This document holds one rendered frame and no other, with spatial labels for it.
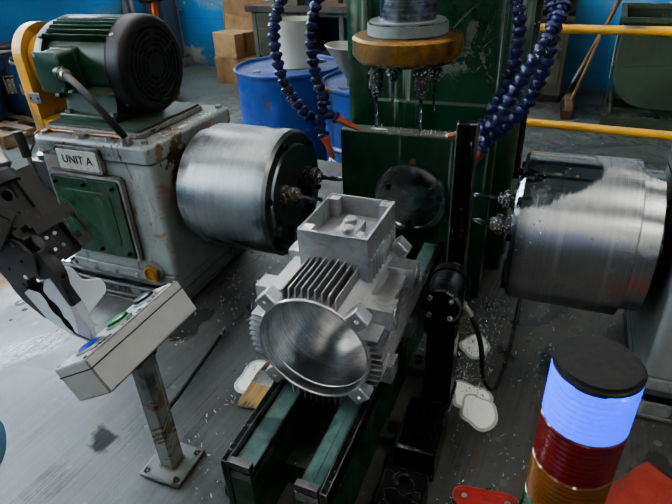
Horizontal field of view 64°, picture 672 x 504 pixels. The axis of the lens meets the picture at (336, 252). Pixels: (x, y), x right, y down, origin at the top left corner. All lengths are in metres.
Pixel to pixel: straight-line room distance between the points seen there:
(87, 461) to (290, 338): 0.37
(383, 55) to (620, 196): 0.40
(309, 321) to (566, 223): 0.40
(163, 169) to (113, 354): 0.48
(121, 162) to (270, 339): 0.51
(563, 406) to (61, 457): 0.77
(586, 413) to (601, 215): 0.48
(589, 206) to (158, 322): 0.62
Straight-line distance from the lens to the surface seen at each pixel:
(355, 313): 0.64
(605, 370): 0.41
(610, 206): 0.85
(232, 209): 1.00
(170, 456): 0.87
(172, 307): 0.75
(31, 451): 1.02
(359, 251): 0.69
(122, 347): 0.69
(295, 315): 0.81
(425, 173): 1.05
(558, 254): 0.85
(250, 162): 0.99
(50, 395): 1.10
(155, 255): 1.16
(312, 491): 0.67
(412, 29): 0.88
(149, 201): 1.10
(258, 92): 2.91
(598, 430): 0.42
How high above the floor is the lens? 1.48
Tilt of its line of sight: 31 degrees down
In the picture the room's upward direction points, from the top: 3 degrees counter-clockwise
